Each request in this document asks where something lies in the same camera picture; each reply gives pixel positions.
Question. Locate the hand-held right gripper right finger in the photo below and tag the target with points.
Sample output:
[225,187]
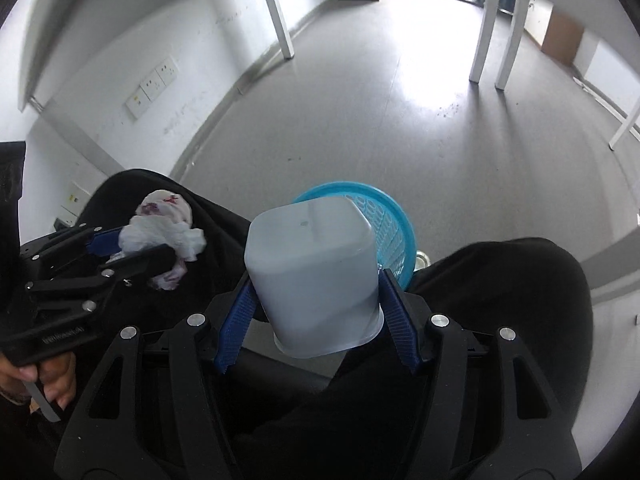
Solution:
[400,325]

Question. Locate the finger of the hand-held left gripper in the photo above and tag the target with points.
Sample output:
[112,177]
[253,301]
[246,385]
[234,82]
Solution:
[102,241]
[150,261]

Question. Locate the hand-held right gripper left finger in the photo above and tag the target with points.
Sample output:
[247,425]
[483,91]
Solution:
[235,330]

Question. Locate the white wrapper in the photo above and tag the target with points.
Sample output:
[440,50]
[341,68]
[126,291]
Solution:
[160,225]

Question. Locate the blue plastic mesh basket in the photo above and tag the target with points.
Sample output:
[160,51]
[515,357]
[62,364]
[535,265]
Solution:
[390,230]

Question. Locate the translucent plastic container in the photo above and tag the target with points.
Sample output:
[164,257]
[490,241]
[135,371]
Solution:
[310,270]

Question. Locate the person's left hand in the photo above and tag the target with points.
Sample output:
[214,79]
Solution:
[57,377]

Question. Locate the person's right leg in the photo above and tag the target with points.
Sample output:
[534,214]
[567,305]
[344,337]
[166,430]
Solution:
[500,300]

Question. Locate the white table leg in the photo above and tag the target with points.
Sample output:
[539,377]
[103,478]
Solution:
[277,15]
[625,130]
[509,45]
[482,35]

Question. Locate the brown cabinet with glass door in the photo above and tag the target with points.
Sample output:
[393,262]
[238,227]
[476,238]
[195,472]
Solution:
[562,40]

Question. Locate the white wall socket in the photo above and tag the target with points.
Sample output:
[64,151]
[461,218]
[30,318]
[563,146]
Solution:
[167,70]
[151,86]
[75,199]
[135,105]

